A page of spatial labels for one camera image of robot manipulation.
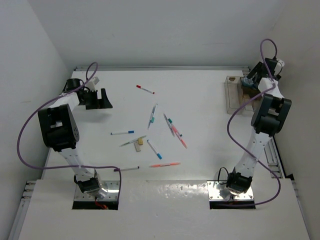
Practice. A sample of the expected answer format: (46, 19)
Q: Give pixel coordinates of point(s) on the pink highlighter pen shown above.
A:
(181, 140)

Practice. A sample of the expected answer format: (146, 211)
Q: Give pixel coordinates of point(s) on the blue clear pen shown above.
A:
(149, 124)

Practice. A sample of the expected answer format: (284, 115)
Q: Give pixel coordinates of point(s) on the red capped white marker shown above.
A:
(146, 90)

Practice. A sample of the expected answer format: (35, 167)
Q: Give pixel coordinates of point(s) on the blue capped marker horizontal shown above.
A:
(122, 132)

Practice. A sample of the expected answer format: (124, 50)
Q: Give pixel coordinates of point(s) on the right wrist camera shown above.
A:
(280, 64)

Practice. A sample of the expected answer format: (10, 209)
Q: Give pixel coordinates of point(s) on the metal base plate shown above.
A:
(219, 193)
(109, 193)

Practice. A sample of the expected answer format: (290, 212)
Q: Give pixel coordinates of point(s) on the yellow eraser block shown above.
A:
(140, 141)

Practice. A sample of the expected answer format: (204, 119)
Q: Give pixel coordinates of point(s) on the purple capped marker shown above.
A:
(126, 169)

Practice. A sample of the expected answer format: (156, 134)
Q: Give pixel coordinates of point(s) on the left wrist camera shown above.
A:
(93, 83)

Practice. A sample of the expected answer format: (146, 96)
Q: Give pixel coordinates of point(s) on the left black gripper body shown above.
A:
(90, 99)

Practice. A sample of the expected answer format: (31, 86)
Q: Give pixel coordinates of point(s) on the blue white tape roll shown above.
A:
(246, 82)

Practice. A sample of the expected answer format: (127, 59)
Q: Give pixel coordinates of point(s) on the orange highlighter pen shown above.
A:
(165, 165)

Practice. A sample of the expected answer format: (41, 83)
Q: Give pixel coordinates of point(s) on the teal capped marker right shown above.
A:
(174, 128)

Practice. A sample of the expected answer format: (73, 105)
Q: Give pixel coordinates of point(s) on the blue capped marker diagonal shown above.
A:
(154, 149)

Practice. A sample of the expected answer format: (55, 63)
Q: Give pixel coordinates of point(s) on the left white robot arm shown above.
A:
(60, 132)

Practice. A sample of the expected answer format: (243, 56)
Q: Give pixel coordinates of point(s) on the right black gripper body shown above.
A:
(257, 69)

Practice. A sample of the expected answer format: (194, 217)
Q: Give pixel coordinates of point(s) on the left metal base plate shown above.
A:
(109, 193)

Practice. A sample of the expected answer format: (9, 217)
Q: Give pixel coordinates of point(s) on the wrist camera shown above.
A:
(93, 83)
(280, 64)

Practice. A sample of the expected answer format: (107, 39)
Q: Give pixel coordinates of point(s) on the clear acrylic organizer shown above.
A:
(237, 94)

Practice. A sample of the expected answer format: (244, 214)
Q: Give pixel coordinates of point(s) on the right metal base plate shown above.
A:
(219, 193)

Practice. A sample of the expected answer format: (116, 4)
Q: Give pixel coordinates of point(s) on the teal capped marker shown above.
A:
(174, 128)
(152, 116)

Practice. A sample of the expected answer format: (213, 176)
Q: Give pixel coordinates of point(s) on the teal capped marker left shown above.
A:
(152, 116)

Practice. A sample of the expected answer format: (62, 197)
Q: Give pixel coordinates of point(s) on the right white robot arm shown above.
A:
(268, 119)

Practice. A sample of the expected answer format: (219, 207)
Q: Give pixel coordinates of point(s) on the beige eraser stick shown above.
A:
(137, 147)

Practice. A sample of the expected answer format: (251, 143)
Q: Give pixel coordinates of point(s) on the green clear pen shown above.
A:
(132, 141)

